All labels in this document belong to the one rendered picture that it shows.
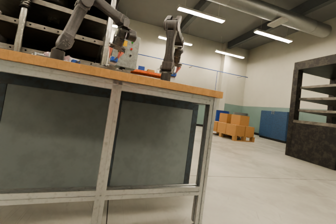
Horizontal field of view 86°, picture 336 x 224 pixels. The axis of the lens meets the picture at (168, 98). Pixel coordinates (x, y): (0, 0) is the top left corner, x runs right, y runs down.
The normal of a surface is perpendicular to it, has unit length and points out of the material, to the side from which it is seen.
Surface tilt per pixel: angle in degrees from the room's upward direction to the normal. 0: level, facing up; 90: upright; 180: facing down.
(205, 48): 90
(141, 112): 90
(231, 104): 90
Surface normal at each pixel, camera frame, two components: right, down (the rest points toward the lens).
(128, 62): 0.41, 0.00
